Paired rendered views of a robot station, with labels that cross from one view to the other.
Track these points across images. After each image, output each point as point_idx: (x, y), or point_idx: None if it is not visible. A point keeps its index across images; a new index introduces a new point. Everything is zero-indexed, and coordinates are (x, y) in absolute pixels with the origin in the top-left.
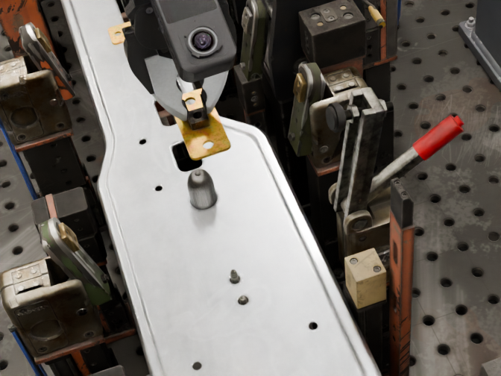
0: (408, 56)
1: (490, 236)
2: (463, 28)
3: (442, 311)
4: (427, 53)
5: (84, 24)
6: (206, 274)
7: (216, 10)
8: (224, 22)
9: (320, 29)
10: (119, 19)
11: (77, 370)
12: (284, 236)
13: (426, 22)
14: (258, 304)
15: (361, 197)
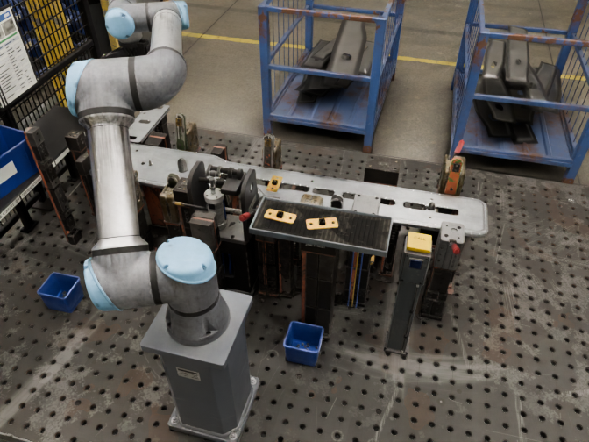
0: (262, 350)
1: (150, 312)
2: (253, 377)
3: None
4: (257, 359)
5: (292, 174)
6: (159, 160)
7: (106, 56)
8: (103, 58)
9: (181, 179)
10: (285, 181)
11: None
12: (150, 177)
13: (279, 374)
14: (138, 165)
15: None
